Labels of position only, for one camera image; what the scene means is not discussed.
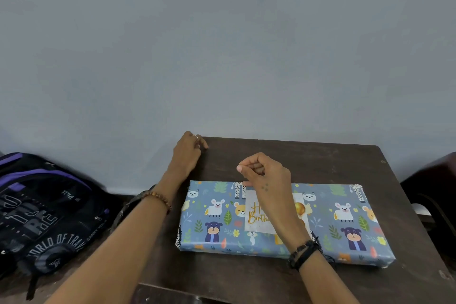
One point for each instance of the person's right hand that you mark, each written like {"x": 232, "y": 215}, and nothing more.
{"x": 274, "y": 193}

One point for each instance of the person's left hand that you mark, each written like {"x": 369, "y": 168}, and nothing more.
{"x": 187, "y": 159}

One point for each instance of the white card with gold stickers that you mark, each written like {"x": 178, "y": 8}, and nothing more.
{"x": 256, "y": 222}

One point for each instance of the blue animal-print wrapping paper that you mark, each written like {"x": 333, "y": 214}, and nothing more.
{"x": 213, "y": 214}

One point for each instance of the person's left forearm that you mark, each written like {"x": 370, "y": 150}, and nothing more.
{"x": 110, "y": 254}

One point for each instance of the small brown wooden table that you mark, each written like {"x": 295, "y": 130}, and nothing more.
{"x": 320, "y": 161}

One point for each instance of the black trash bin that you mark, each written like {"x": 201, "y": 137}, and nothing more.
{"x": 123, "y": 211}

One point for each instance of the black purple backpack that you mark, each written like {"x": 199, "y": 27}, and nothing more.
{"x": 42, "y": 214}

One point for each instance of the brown plastic stool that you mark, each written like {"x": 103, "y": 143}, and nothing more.
{"x": 434, "y": 186}

